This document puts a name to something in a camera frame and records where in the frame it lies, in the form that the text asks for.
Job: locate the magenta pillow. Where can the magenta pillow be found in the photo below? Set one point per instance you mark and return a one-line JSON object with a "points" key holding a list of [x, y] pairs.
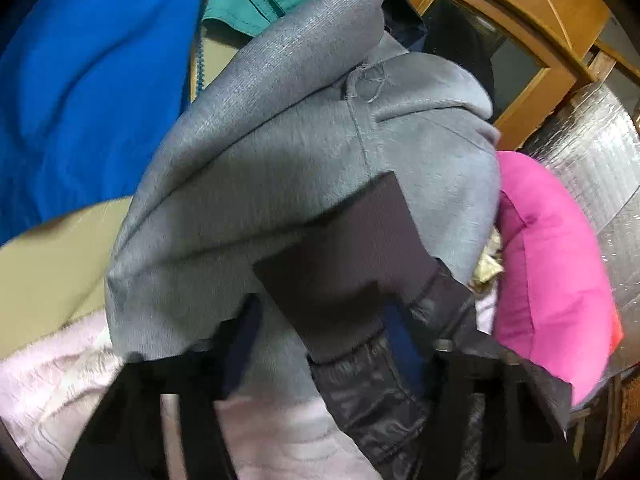
{"points": [[555, 303]]}

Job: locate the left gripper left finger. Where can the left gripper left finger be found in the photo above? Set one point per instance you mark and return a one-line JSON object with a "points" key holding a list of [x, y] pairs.
{"points": [[124, 437]]}

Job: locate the silver foil insulation sheet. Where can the silver foil insulation sheet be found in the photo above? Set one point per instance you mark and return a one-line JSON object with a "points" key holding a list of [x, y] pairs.
{"points": [[592, 146]]}

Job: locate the beige sofa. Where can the beige sofa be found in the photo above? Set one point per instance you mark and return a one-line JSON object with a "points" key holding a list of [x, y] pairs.
{"points": [[53, 273]]}

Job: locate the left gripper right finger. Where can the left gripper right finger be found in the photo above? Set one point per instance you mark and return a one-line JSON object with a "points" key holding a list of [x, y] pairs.
{"points": [[486, 417]]}

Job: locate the grey coat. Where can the grey coat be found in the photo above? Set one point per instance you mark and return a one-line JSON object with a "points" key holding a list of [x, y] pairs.
{"points": [[307, 113]]}

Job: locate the black quilted puffer jacket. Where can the black quilted puffer jacket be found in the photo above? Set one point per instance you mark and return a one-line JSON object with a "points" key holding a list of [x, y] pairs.
{"points": [[333, 286]]}

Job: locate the wooden cabinet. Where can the wooden cabinet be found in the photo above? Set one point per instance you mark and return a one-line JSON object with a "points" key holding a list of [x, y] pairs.
{"points": [[556, 34]]}

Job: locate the blue jacket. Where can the blue jacket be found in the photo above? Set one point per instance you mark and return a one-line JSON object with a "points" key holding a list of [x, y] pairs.
{"points": [[88, 90]]}

